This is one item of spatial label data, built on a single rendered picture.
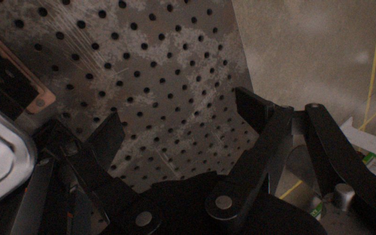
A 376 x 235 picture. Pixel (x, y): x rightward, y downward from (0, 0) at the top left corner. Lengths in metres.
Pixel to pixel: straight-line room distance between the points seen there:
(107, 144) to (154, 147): 0.43
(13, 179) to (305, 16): 2.04
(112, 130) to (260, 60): 1.58
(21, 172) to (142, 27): 0.38
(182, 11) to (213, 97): 0.27
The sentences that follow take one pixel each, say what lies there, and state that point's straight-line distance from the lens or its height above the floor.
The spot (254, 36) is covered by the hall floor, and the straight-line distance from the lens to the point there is 1.63.
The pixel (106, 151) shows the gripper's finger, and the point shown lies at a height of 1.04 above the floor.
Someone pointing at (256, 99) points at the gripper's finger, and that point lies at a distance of 0.16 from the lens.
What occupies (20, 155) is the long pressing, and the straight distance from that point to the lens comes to 0.23.
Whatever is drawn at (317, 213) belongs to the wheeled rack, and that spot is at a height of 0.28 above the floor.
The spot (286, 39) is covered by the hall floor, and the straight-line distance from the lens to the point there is 1.89.
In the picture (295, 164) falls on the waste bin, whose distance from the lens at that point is 2.57.
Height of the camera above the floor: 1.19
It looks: 56 degrees down
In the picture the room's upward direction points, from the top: 132 degrees clockwise
